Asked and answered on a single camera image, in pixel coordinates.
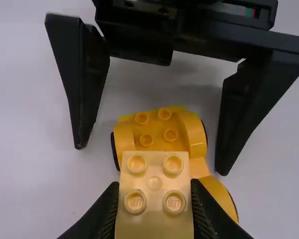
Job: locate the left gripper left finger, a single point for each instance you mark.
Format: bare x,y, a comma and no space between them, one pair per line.
102,214

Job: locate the yellow toy car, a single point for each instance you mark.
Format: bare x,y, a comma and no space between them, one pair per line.
154,127

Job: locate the yellow toy brick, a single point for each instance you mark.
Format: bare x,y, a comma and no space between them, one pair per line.
154,199

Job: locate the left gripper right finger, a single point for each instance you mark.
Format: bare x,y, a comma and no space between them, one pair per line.
209,216

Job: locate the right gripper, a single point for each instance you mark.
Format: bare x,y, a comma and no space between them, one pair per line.
144,37

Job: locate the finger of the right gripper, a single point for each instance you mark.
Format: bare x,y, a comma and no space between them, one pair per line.
249,104

